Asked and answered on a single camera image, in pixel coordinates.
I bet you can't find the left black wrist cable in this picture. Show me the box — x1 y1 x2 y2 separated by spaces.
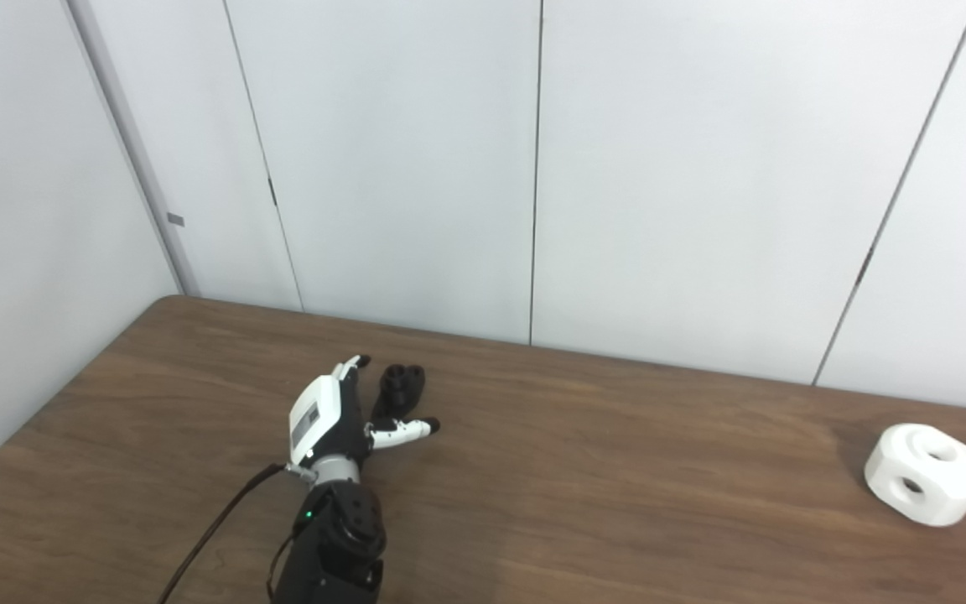
156 464 293 604

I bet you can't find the left thin arm wire loop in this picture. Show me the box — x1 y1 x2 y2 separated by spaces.
266 528 301 601

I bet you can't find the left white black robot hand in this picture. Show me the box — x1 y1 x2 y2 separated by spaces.
286 355 441 468

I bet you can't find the black flanged holder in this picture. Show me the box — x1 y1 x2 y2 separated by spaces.
371 364 426 420

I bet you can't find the white block with holes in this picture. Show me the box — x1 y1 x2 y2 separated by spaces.
865 424 966 528

